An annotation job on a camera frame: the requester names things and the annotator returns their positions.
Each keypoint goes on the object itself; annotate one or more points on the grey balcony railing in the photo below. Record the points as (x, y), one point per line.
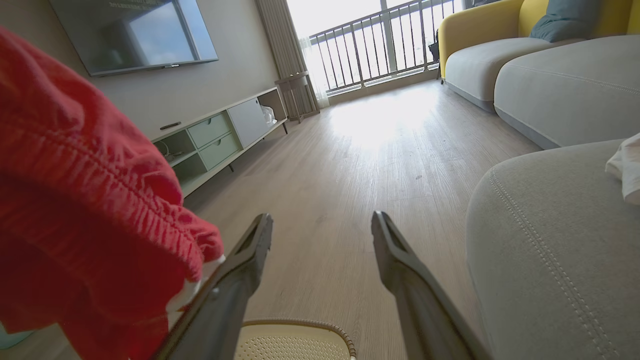
(387, 40)

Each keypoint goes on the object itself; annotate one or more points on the white item in cabinet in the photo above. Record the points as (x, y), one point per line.
(268, 115)

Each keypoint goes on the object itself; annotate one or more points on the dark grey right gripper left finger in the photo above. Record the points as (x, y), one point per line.
(225, 305)

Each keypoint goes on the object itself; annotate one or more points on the blue grey throw pillow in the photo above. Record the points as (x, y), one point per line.
(567, 20)

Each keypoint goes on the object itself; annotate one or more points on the white cloth garment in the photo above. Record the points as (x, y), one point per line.
(627, 167)

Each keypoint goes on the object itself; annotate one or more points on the dark remote control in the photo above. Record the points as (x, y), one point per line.
(170, 125)

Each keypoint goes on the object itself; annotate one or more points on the wall mounted flat television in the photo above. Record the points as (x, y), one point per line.
(135, 32)

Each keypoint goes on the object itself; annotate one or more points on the beige window curtain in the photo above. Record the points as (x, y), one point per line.
(280, 40)

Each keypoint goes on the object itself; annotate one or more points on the white green television cabinet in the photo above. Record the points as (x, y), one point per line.
(247, 122)

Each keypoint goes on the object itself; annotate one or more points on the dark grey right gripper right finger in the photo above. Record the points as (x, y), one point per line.
(425, 315)

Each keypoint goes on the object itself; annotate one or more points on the yellow sofa with grey seat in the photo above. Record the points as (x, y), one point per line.
(480, 65)

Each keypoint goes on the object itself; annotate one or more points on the grey sofa seat cushion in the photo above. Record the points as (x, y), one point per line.
(550, 260)
(570, 90)

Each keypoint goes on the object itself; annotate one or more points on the small wooden side table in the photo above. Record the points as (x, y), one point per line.
(297, 95)

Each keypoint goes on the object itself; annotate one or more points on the woven white laundry basket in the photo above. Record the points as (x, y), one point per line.
(295, 345)

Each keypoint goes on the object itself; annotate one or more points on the red cloth garment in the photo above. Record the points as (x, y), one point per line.
(80, 200)

